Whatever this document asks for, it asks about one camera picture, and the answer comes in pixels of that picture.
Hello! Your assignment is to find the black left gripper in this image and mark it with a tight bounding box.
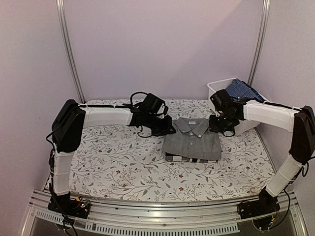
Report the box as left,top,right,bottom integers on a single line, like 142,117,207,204
145,114,176,138

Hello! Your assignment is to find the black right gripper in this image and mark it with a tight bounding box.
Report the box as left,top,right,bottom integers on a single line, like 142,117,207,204
210,112,237,133

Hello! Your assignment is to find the grey long sleeve shirt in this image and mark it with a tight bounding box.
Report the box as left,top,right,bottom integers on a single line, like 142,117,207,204
162,118,221,161

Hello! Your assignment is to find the black white plaid shirt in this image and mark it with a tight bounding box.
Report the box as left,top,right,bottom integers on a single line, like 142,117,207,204
165,153,217,163

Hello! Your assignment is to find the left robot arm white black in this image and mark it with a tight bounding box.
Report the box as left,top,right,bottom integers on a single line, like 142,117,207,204
46,93,176,213

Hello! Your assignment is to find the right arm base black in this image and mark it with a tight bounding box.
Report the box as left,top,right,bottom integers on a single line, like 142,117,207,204
236,190,291,232

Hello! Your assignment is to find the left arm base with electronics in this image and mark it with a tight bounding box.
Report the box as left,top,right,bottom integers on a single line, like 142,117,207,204
48,192,91,219

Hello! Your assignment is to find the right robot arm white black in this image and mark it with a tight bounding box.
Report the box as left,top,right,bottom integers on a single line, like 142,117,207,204
219,123,292,197

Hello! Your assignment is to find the white plastic bin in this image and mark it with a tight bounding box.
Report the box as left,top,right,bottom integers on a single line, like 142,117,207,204
207,78,266,136

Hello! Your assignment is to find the blue checked shirt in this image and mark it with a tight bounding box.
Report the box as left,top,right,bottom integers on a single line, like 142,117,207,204
225,79,265,102

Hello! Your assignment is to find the floral patterned table cloth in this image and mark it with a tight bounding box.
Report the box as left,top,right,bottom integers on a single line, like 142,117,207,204
47,98,280,203

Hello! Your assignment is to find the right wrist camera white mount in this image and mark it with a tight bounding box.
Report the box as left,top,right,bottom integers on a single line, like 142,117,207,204
209,88,233,118

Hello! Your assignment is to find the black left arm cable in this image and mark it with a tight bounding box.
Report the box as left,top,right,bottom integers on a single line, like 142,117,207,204
129,91,170,138

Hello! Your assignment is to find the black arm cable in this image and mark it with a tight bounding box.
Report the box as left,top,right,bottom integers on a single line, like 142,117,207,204
221,98,315,222
129,91,170,138

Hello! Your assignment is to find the right aluminium frame post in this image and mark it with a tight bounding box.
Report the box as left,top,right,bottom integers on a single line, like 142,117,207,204
248,0,271,86

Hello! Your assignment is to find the aluminium frame post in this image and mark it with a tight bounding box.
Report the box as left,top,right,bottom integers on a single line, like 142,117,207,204
56,0,86,103
248,0,271,86

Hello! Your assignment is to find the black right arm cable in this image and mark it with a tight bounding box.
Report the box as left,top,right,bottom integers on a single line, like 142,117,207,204
221,98,315,222

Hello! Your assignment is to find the aluminium front rail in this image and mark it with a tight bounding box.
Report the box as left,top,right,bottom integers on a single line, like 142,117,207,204
21,190,310,236

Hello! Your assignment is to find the left aluminium frame post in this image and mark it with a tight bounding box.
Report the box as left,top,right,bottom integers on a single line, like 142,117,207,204
56,0,86,103

